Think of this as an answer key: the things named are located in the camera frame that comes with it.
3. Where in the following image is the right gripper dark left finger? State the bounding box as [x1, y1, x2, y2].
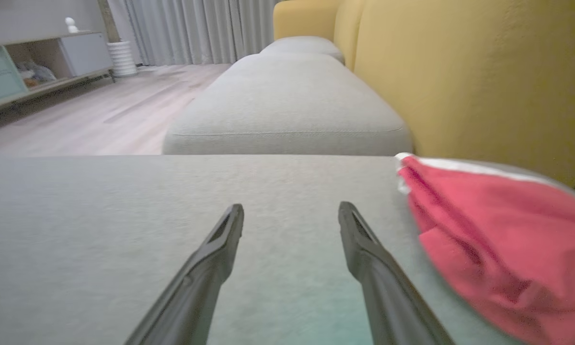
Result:
[125, 204, 245, 345]

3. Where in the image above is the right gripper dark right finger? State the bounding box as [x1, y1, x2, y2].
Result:
[338, 201, 456, 345]

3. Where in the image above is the red shirt with white trim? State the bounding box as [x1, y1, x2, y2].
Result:
[395, 152, 575, 345]

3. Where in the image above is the large grey sofa seat cushion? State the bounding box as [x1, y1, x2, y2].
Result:
[0, 154, 575, 345]

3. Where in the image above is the medium grey sofa seat cushion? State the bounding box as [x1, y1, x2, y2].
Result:
[162, 52, 414, 156]

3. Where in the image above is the white ribbed vase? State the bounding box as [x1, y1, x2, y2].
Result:
[107, 40, 138, 78]

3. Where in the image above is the wide yellow sofa back cushion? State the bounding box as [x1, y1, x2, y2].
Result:
[352, 0, 575, 188]

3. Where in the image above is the grey pleated curtain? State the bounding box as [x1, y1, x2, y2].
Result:
[106, 0, 281, 66]

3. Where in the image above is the low cabinet with teal drawers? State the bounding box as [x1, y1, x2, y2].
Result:
[0, 31, 115, 115]

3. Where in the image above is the small grey sofa seat cushion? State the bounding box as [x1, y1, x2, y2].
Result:
[260, 36, 345, 64]

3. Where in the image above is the grey crumpled bundle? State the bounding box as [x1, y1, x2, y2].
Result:
[15, 60, 57, 89]

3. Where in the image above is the narrow yellow sofa back cushion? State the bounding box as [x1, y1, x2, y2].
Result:
[333, 0, 367, 71]
[273, 0, 342, 41]

